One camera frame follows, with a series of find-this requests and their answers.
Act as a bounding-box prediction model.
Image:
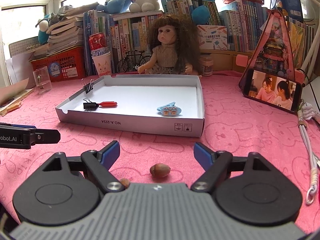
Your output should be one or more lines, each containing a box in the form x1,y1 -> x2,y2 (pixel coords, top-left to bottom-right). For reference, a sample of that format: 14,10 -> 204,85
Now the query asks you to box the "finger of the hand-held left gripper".
0,123 -> 37,130
31,129 -> 61,147

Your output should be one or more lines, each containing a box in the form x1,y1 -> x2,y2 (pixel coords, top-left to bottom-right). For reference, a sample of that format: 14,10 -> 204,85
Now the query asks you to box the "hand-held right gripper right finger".
191,142 -> 278,193

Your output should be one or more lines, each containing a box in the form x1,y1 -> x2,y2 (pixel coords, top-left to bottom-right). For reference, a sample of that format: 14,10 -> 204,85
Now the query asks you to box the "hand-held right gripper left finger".
37,141 -> 125,193

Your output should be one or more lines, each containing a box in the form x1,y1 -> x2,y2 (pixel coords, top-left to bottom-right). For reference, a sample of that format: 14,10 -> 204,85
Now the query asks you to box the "blue bear hair clip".
161,106 -> 182,117

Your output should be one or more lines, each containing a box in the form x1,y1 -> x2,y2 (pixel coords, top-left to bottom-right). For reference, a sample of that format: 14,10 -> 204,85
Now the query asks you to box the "black clip with red handle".
83,98 -> 118,111

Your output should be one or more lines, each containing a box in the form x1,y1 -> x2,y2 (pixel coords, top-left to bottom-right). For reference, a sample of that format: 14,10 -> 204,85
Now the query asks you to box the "white cardboard tray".
55,74 -> 205,138

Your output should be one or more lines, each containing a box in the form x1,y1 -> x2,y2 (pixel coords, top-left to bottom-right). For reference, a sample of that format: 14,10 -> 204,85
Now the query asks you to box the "open notebook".
0,77 -> 34,117

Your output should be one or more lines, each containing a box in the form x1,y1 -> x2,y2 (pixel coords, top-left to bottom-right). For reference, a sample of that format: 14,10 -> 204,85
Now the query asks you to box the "pink printed towel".
0,70 -> 320,233

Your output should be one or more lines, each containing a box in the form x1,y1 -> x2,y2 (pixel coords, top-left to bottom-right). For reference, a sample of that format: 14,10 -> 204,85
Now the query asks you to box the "clear glass mug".
33,66 -> 53,96

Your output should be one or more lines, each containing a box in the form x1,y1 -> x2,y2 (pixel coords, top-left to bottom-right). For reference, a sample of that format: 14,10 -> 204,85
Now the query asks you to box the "black binder clip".
81,78 -> 95,95

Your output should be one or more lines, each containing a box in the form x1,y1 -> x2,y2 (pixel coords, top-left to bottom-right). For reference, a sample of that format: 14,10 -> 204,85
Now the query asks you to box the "large red plastic basket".
30,46 -> 87,83

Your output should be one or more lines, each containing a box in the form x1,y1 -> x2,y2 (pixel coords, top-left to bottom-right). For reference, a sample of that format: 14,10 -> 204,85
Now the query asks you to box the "small jar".
200,53 -> 214,77

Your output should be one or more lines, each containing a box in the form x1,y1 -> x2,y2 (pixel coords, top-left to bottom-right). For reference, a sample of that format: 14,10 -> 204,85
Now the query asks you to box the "white cat paper cup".
91,51 -> 112,77

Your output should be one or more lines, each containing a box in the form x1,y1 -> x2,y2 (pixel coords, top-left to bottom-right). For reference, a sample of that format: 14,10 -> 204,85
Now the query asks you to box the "black miniature bicycle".
116,50 -> 153,74

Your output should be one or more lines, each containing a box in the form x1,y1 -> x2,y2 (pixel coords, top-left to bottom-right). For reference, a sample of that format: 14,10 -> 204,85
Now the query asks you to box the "black smartphone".
243,68 -> 303,113

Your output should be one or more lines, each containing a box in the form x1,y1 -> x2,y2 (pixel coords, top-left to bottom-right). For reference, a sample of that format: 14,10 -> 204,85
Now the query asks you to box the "blue and white plush toy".
37,12 -> 54,44

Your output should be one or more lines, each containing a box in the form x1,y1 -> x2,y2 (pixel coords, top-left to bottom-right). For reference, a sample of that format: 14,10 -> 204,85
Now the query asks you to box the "wooden drawer shelf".
200,48 -> 253,72

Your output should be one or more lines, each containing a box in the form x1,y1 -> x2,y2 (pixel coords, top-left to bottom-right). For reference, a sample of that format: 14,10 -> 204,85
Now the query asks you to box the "row of thin blue books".
83,10 -> 112,77

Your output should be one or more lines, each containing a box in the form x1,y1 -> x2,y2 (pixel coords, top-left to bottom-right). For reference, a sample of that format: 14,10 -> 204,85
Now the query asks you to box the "stack of worn books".
46,6 -> 86,56

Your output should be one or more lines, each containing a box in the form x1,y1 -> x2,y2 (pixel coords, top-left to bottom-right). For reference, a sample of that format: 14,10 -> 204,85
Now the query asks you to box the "red drink can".
88,33 -> 111,56

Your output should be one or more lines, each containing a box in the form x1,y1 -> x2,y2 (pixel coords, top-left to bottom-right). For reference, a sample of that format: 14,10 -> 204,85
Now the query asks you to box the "curly haired doll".
137,15 -> 201,77

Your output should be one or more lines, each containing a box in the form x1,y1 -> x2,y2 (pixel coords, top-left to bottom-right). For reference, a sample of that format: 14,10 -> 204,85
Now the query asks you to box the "colourful printed box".
197,25 -> 228,51

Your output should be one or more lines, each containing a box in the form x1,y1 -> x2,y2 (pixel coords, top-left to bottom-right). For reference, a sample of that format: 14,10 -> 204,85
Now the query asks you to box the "row of upright books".
110,11 -> 164,73

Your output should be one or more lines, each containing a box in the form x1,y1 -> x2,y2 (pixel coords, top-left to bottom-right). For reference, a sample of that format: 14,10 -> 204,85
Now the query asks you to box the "row of blue-spined books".
218,0 -> 269,53

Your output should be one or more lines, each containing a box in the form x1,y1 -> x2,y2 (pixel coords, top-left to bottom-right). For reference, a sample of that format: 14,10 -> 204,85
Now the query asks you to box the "small blue plush toy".
96,0 -> 131,14

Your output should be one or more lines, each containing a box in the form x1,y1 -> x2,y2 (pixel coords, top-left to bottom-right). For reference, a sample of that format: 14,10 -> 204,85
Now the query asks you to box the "row of leaning books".
160,0 -> 220,27

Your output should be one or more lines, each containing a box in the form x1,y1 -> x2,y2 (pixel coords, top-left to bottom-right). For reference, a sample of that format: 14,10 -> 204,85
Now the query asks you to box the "row of thin picture books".
285,15 -> 317,69

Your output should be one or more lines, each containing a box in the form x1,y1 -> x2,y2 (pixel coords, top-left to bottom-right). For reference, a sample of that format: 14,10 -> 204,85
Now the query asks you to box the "white plastic pipe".
302,0 -> 320,68

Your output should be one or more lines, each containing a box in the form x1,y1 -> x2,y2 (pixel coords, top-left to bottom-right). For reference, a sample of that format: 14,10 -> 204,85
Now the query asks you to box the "white cable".
297,102 -> 320,205

